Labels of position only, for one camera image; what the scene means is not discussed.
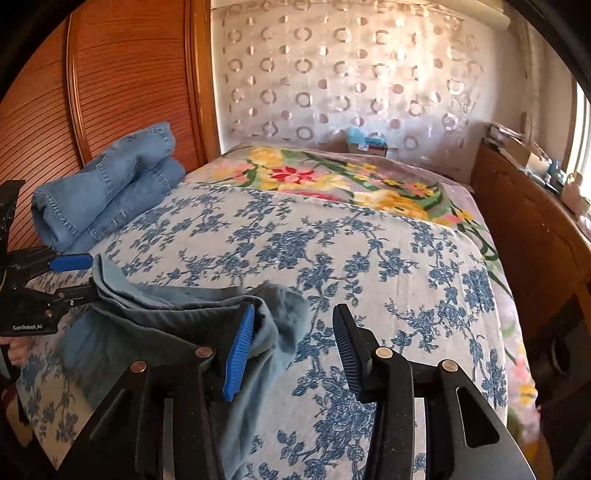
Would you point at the person's left hand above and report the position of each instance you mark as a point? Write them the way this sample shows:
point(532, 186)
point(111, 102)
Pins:
point(16, 354)

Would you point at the folded blue denim jeans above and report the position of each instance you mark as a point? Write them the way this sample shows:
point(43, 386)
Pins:
point(111, 184)

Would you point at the blue-grey pants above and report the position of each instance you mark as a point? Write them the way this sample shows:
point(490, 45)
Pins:
point(175, 323)

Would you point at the blue floral white blanket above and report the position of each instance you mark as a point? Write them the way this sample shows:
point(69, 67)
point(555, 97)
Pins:
point(351, 258)

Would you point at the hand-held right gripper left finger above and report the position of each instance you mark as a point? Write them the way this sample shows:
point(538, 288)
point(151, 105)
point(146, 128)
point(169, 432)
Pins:
point(238, 353)

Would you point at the wooden slatted wardrobe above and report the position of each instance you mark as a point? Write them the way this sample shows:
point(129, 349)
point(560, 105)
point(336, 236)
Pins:
point(115, 83)

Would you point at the stack of papers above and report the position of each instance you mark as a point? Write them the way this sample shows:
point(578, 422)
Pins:
point(501, 133)

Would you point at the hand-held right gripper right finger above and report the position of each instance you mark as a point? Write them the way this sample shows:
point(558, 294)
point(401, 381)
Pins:
point(353, 355)

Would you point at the wooden-framed window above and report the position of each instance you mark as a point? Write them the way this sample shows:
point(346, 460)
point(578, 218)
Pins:
point(581, 138)

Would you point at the colourful floral bed sheet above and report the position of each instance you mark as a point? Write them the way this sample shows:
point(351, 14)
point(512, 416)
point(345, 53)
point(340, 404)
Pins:
point(323, 175)

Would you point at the white jug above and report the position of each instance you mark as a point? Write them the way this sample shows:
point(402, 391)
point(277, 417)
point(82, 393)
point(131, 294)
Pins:
point(572, 191)

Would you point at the small blue bottle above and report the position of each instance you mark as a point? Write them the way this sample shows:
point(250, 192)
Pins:
point(555, 170)

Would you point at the circle-patterned sheer curtain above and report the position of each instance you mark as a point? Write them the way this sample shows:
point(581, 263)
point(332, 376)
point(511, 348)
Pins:
point(346, 69)

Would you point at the white wall pipe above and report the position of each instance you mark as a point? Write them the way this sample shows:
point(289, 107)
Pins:
point(531, 69)

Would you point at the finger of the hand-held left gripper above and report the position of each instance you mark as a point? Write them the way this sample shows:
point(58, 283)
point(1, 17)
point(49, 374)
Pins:
point(69, 299)
point(71, 263)

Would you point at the wooden side cabinet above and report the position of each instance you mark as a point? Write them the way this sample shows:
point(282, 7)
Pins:
point(521, 221)

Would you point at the blue tissue pack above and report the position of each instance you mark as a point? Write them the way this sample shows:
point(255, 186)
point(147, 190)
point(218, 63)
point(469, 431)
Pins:
point(367, 141)

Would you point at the cardboard box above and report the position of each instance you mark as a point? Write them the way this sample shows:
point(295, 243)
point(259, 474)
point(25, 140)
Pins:
point(524, 154)

